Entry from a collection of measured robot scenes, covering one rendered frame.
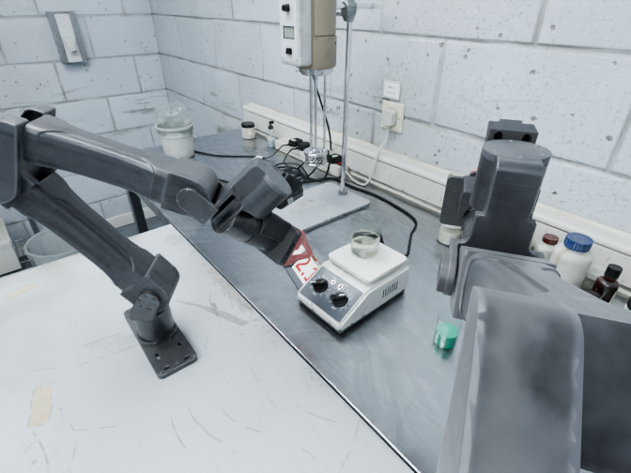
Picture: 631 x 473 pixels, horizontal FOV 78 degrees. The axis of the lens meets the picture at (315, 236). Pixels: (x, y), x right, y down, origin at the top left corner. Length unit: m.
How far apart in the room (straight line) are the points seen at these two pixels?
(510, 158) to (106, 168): 0.49
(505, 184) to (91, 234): 0.55
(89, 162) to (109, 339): 0.36
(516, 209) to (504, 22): 0.75
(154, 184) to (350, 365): 0.43
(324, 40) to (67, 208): 0.65
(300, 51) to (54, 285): 0.76
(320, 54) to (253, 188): 0.52
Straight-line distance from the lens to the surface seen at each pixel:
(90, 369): 0.79
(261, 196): 0.56
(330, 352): 0.72
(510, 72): 1.08
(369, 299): 0.75
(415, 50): 1.22
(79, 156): 0.61
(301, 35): 0.98
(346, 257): 0.79
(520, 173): 0.36
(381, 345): 0.74
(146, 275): 0.67
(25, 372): 0.85
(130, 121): 3.00
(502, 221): 0.38
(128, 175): 0.59
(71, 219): 0.66
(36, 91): 2.88
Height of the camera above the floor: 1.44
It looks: 32 degrees down
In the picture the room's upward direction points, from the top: straight up
